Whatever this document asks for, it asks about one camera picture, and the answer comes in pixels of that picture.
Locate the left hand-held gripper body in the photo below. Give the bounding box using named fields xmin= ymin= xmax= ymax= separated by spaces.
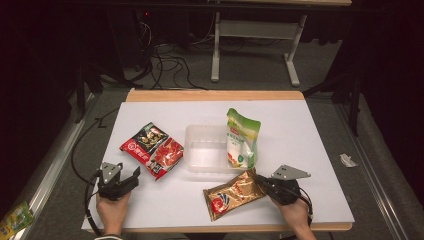
xmin=96 ymin=161 xmax=133 ymax=202

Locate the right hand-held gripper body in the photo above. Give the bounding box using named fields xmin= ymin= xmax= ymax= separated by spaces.
xmin=268 ymin=164 xmax=312 ymax=206

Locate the gold foil packet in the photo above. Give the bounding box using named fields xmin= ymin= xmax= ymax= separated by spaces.
xmin=202 ymin=167 xmax=268 ymax=222

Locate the green and white pouch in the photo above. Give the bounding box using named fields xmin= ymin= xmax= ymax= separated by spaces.
xmin=225 ymin=107 xmax=262 ymax=170

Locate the clear plastic container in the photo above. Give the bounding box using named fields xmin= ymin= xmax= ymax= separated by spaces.
xmin=183 ymin=124 xmax=258 ymax=174

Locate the person's right hand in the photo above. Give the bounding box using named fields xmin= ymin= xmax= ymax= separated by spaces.
xmin=270 ymin=195 xmax=315 ymax=232

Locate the person's left hand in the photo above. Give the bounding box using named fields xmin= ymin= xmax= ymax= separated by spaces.
xmin=95 ymin=192 xmax=132 ymax=236

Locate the red and black packet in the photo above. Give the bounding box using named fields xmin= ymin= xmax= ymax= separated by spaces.
xmin=119 ymin=121 xmax=185 ymax=181

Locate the white table mat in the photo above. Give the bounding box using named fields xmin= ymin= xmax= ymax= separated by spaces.
xmin=81 ymin=100 xmax=355 ymax=231

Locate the crumpled white paper scrap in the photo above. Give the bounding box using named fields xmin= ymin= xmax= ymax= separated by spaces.
xmin=339 ymin=153 xmax=359 ymax=169

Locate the black metal stand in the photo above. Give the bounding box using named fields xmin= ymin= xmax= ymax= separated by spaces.
xmin=71 ymin=63 xmax=104 ymax=125
xmin=301 ymin=71 xmax=364 ymax=138

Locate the wooden table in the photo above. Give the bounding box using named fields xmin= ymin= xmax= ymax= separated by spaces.
xmin=87 ymin=88 xmax=353 ymax=234

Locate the green and yellow snack packet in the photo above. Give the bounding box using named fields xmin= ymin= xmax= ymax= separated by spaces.
xmin=0 ymin=201 xmax=35 ymax=240

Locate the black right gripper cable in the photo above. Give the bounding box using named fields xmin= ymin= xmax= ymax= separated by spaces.
xmin=298 ymin=186 xmax=314 ymax=228

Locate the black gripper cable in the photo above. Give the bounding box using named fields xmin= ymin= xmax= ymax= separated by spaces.
xmin=298 ymin=186 xmax=314 ymax=228
xmin=83 ymin=169 xmax=103 ymax=236

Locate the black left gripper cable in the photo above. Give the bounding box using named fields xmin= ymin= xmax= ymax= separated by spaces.
xmin=83 ymin=169 xmax=103 ymax=236

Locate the metal floor rail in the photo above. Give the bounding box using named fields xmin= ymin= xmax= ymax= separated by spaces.
xmin=9 ymin=92 xmax=98 ymax=240
xmin=333 ymin=99 xmax=411 ymax=240

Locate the bundle of black floor cables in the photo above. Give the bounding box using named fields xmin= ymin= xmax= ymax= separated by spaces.
xmin=99 ymin=11 xmax=221 ymax=92

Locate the white metal desk frame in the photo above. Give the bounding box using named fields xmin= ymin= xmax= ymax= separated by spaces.
xmin=209 ymin=0 xmax=353 ymax=88

